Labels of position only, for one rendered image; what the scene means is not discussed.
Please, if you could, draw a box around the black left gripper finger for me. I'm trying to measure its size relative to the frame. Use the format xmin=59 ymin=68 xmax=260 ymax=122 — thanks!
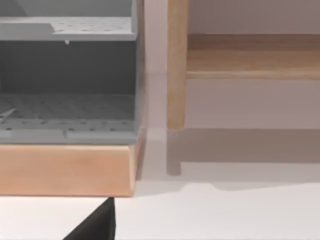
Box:
xmin=62 ymin=197 xmax=117 ymax=240

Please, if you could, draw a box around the pale wooden drawer front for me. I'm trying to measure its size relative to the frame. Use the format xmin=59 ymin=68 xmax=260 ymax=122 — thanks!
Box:
xmin=0 ymin=143 xmax=138 ymax=198

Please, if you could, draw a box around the grey pierced drawer inside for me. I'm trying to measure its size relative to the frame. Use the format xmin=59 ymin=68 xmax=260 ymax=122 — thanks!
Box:
xmin=0 ymin=0 xmax=139 ymax=146

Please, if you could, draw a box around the wooden cupboard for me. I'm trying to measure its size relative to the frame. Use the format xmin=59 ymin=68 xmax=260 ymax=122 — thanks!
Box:
xmin=134 ymin=0 xmax=146 ymax=182

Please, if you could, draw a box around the wooden open shelf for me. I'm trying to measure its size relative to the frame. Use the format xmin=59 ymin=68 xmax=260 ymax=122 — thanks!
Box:
xmin=166 ymin=0 xmax=320 ymax=132

